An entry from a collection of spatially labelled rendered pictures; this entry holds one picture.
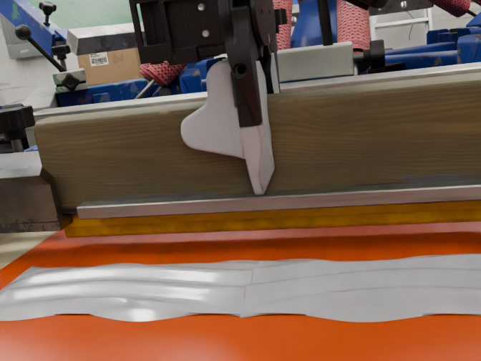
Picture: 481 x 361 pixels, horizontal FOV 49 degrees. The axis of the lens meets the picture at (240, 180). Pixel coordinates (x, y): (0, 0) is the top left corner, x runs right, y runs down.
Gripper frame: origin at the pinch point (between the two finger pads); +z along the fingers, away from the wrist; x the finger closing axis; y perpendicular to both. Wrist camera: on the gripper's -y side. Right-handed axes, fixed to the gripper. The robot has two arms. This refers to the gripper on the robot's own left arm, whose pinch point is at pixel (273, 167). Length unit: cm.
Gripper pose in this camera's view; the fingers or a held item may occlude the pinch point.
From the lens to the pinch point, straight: 38.1
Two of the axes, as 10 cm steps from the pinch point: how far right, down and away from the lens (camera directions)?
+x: -2.1, 3.0, -9.3
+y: -9.7, 0.8, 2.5
